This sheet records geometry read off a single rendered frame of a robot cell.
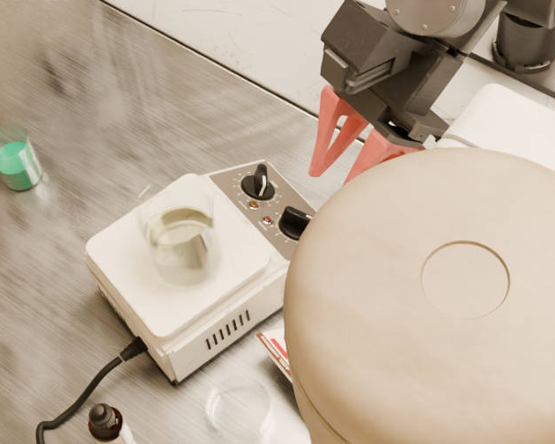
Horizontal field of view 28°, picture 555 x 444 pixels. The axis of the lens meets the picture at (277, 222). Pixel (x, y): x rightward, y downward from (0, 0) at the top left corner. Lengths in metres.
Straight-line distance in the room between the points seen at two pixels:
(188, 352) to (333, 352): 0.64
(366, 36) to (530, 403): 0.51
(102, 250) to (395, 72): 0.30
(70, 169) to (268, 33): 0.25
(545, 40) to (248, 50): 0.30
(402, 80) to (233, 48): 0.37
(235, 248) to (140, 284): 0.08
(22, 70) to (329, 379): 0.94
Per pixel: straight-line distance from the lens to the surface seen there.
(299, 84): 1.13
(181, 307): 0.91
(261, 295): 0.94
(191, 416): 0.97
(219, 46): 1.18
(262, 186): 0.99
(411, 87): 0.84
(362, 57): 0.78
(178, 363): 0.94
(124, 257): 0.94
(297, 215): 0.97
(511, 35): 1.10
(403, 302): 0.30
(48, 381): 1.01
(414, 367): 0.29
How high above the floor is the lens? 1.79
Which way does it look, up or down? 58 degrees down
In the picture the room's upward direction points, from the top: 9 degrees counter-clockwise
